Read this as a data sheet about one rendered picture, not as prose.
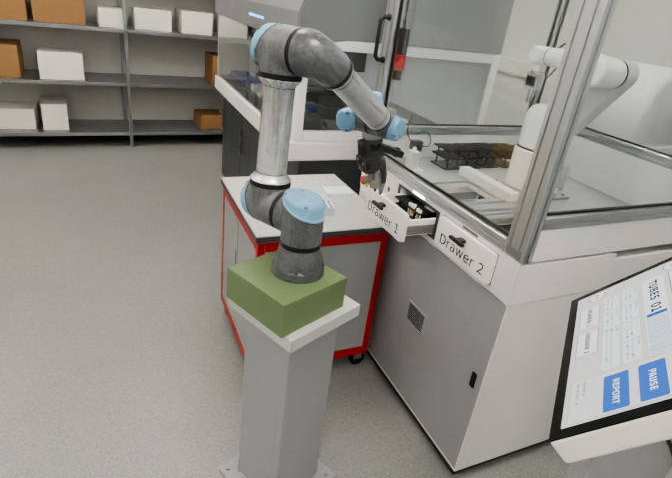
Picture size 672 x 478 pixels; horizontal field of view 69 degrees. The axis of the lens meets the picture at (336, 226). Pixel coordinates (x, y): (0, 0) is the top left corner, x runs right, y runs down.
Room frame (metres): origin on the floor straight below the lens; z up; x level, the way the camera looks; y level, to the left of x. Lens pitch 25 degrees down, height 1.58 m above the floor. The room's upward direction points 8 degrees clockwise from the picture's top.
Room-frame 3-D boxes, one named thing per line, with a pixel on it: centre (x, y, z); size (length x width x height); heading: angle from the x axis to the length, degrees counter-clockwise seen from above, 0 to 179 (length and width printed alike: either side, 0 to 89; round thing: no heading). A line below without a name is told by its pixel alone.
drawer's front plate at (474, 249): (1.47, -0.43, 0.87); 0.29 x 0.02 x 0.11; 27
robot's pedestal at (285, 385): (1.21, 0.09, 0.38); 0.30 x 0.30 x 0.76; 50
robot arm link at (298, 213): (1.22, 0.10, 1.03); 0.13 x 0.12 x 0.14; 53
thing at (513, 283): (1.94, -0.74, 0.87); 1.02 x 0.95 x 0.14; 27
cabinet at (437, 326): (1.93, -0.74, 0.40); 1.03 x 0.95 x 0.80; 27
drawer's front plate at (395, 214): (1.70, -0.18, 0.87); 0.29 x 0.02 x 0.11; 27
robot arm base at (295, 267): (1.21, 0.09, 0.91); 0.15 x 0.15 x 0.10
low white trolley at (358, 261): (1.98, 0.16, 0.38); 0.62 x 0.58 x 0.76; 27
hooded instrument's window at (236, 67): (3.43, 0.18, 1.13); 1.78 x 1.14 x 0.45; 27
